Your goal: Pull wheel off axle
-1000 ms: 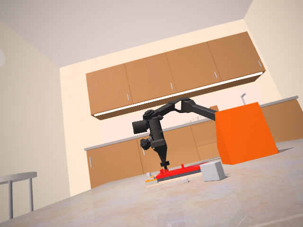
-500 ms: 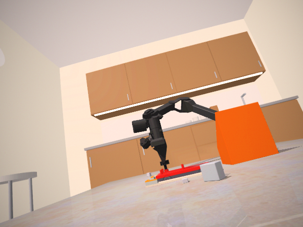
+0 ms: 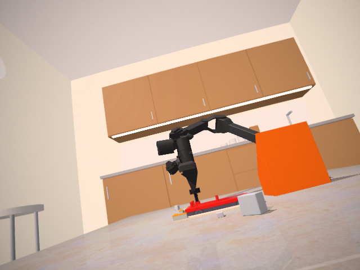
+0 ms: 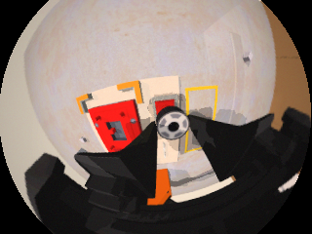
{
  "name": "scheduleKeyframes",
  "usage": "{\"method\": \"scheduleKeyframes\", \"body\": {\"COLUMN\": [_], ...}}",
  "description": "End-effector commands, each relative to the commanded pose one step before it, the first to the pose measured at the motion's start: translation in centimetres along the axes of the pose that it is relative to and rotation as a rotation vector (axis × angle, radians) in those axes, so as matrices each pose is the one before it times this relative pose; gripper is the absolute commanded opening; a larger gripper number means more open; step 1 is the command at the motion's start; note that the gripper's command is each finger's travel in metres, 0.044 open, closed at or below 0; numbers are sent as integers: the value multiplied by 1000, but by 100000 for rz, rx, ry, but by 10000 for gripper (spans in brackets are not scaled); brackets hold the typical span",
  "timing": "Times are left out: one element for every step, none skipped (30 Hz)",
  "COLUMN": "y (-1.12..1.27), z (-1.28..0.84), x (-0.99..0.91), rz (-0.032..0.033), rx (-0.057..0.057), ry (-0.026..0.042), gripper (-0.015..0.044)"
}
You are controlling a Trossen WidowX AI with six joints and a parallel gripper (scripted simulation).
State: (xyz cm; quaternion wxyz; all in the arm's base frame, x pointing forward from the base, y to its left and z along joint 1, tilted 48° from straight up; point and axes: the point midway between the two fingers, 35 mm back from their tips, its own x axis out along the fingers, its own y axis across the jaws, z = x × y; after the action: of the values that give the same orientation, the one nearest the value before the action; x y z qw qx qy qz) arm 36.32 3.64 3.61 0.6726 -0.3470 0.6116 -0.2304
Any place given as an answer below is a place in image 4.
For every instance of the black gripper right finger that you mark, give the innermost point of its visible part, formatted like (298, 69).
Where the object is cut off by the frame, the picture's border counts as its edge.
(226, 144)

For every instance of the black and white wheel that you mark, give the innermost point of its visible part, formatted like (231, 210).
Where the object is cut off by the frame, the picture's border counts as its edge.
(171, 131)

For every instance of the small white cube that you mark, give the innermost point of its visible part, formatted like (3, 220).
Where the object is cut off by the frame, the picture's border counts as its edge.
(247, 56)

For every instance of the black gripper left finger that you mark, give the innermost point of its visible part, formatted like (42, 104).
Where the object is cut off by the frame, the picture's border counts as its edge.
(136, 162)

